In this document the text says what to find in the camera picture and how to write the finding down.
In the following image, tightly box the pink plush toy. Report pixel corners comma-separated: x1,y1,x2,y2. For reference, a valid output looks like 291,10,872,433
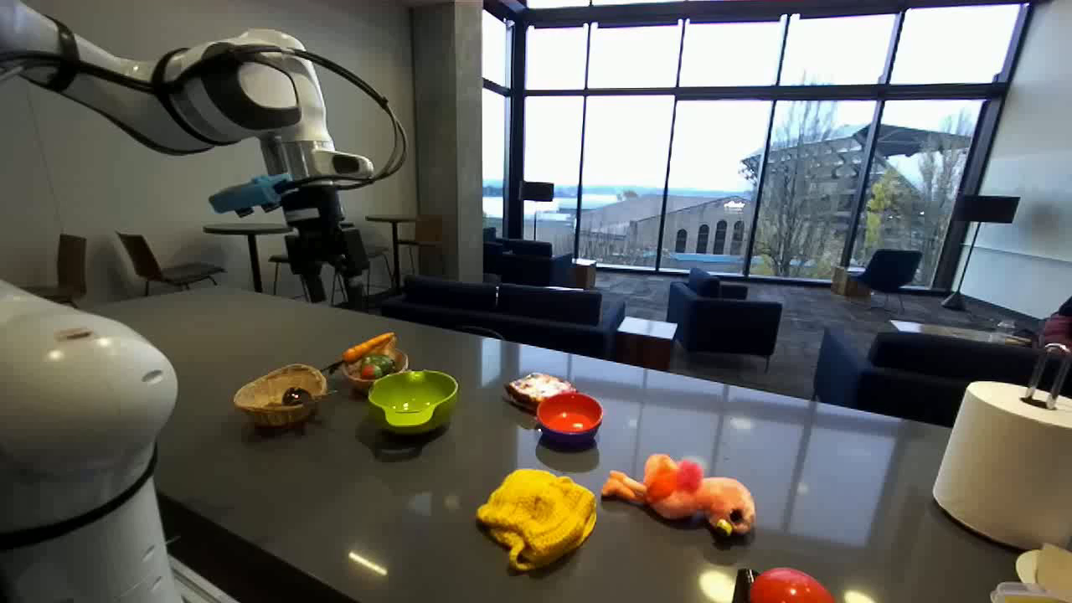
599,453,756,535

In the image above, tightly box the yellow cloth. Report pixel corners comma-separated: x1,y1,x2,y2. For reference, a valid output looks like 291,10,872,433
476,468,597,573

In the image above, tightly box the brown chair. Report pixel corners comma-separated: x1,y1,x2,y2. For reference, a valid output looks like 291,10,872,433
120,234,223,287

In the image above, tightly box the red ball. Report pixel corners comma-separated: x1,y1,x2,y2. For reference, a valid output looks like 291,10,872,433
735,566,834,603

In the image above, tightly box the dark sofa right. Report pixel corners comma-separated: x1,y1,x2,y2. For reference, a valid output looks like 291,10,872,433
815,329,1037,424

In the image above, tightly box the round high table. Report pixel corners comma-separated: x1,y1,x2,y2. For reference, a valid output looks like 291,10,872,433
202,222,291,291

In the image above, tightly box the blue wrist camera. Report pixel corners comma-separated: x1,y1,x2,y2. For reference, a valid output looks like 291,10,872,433
207,173,291,215

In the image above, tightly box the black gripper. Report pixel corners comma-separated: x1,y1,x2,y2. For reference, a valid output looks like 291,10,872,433
286,187,369,302

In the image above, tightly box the green bowl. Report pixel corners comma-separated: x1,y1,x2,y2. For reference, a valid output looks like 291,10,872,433
369,367,460,434

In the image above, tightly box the red bowl blue base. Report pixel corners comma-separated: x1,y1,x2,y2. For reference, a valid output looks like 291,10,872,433
535,393,602,449

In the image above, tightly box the white paper towel roll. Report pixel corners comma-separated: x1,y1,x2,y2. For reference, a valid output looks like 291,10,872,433
932,381,1072,549

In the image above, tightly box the small side table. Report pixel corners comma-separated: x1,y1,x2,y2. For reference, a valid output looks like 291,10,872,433
618,316,676,367

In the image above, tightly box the dark blue armchair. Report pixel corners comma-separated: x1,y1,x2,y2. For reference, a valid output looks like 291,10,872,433
668,268,782,356

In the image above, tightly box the woven wicker bowl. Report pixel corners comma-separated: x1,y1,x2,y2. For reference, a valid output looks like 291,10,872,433
236,360,330,429

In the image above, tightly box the dark blue sofa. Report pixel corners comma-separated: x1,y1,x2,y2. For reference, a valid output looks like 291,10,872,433
378,278,628,359

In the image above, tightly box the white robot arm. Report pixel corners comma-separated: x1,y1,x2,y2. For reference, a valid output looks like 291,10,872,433
0,0,400,603

